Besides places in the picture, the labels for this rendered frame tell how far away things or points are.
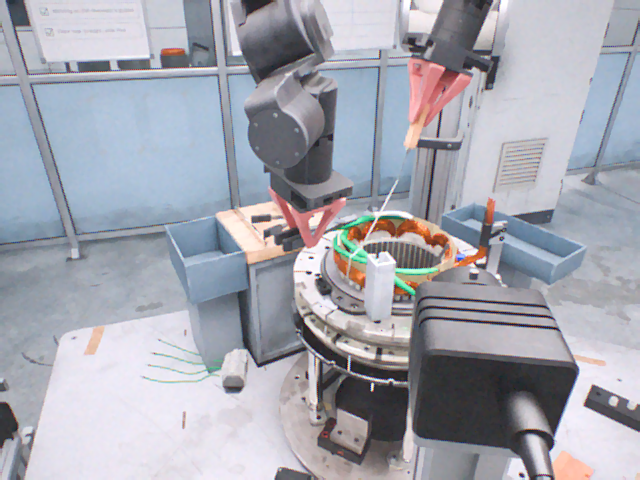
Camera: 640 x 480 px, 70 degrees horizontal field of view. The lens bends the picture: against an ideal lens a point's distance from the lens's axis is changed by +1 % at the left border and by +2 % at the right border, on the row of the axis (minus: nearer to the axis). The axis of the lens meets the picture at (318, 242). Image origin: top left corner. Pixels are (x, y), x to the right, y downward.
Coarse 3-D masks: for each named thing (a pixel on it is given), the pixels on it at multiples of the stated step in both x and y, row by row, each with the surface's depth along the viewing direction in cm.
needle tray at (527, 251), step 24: (456, 216) 99; (480, 216) 101; (504, 216) 96; (504, 240) 95; (528, 240) 93; (552, 240) 89; (504, 264) 89; (528, 264) 83; (552, 264) 79; (576, 264) 85
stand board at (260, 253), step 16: (240, 208) 99; (256, 208) 99; (224, 224) 92; (240, 224) 92; (256, 224) 92; (272, 224) 92; (240, 240) 86; (256, 240) 86; (272, 240) 86; (256, 256) 83; (272, 256) 85
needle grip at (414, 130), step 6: (426, 108) 60; (420, 114) 60; (426, 114) 60; (420, 120) 60; (414, 126) 60; (420, 126) 60; (408, 132) 61; (414, 132) 61; (408, 138) 61; (414, 138) 61; (408, 144) 61; (414, 144) 61
